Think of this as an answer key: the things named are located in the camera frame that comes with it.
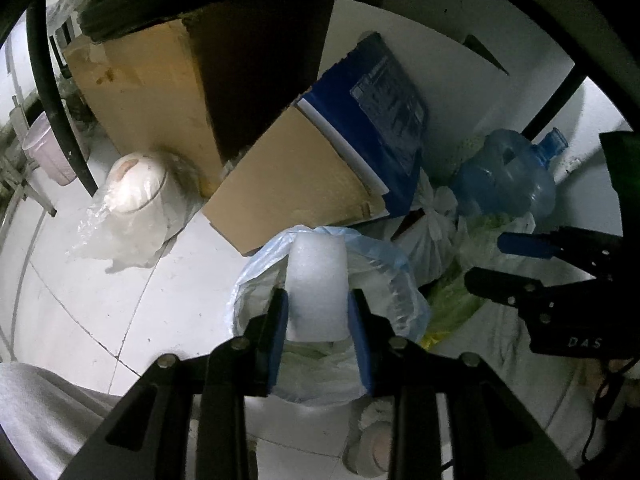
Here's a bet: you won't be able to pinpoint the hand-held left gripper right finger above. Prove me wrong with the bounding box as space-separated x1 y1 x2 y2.
346 287 584 480

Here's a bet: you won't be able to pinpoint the blue water jug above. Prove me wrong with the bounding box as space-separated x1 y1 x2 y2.
451 126 572 222

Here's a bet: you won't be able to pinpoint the flat brown cardboard piece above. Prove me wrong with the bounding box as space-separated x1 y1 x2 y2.
201 104 392 257

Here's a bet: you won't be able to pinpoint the blue printed box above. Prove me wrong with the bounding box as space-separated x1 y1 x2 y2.
294 31 432 219

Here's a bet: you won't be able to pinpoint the bin with blue plastic liner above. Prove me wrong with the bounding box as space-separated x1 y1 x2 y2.
230 224 433 407

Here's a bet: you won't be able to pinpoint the tied white plastic bag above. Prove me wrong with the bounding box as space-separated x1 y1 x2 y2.
394 179 462 287

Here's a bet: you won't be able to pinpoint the white foam block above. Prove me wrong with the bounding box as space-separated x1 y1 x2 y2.
284 234 352 344

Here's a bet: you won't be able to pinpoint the pink plastic bin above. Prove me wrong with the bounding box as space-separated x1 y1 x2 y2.
21 111 92 187

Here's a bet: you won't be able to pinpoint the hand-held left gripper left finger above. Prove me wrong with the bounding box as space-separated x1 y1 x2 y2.
57 287 291 480

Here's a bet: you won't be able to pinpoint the person's right leg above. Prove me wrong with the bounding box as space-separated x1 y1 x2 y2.
429 279 609 462

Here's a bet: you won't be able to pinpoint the dark round pot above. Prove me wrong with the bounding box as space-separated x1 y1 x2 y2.
79 1 189 44

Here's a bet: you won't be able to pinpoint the green vegetables in plastic bag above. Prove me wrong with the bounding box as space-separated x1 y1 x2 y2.
425 210 538 347

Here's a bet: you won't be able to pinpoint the metal stand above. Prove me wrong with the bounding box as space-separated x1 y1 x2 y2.
0 149 59 222

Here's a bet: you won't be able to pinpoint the large brown cardboard box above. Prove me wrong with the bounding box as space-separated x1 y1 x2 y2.
62 16 227 197

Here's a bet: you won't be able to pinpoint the white cooker wrapped in plastic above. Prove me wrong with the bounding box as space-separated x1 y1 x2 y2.
65 151 202 277

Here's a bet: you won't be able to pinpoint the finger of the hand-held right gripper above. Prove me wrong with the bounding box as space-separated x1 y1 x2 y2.
496 225 622 279
464 266 607 314

